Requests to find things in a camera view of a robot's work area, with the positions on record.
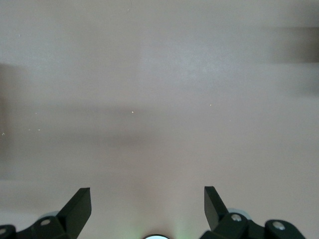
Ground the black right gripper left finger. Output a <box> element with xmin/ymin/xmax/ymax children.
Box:
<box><xmin>16</xmin><ymin>187</ymin><xmax>92</xmax><ymax>239</ymax></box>

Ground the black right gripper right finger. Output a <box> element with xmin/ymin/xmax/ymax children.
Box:
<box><xmin>201</xmin><ymin>186</ymin><xmax>253</xmax><ymax>239</ymax></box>

